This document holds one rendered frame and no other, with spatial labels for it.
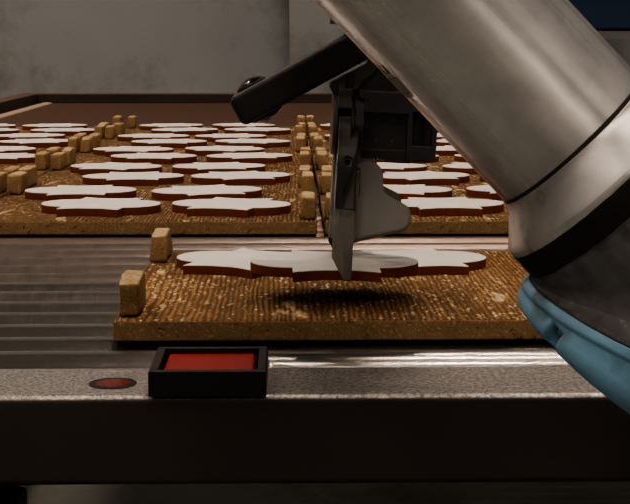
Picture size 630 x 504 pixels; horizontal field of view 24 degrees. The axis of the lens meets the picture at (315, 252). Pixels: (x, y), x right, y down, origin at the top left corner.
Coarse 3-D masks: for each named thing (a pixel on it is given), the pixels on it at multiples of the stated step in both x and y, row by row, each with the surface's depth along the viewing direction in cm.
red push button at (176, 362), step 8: (168, 360) 98; (176, 360) 98; (184, 360) 98; (192, 360) 98; (200, 360) 98; (208, 360) 98; (216, 360) 98; (224, 360) 98; (232, 360) 98; (240, 360) 98; (248, 360) 98; (168, 368) 95; (176, 368) 95; (184, 368) 95; (192, 368) 95; (200, 368) 95; (208, 368) 95; (216, 368) 95; (224, 368) 95; (232, 368) 95; (240, 368) 95; (248, 368) 95
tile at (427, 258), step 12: (384, 252) 136; (396, 252) 136; (408, 252) 136; (420, 252) 136; (432, 252) 136; (444, 252) 136; (456, 252) 136; (468, 252) 136; (420, 264) 129; (432, 264) 129; (444, 264) 129; (456, 264) 129; (468, 264) 131; (480, 264) 132
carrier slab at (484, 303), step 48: (192, 288) 122; (240, 288) 122; (288, 288) 122; (336, 288) 122; (384, 288) 122; (432, 288) 122; (480, 288) 122; (144, 336) 108; (192, 336) 108; (240, 336) 108; (288, 336) 108; (336, 336) 108; (384, 336) 108; (432, 336) 108; (480, 336) 108; (528, 336) 109
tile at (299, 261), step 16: (272, 256) 119; (288, 256) 119; (304, 256) 119; (320, 256) 119; (368, 256) 119; (384, 256) 119; (400, 256) 119; (256, 272) 115; (272, 272) 114; (288, 272) 113; (304, 272) 112; (320, 272) 112; (336, 272) 112; (352, 272) 112; (368, 272) 112; (384, 272) 114; (400, 272) 114; (416, 272) 116
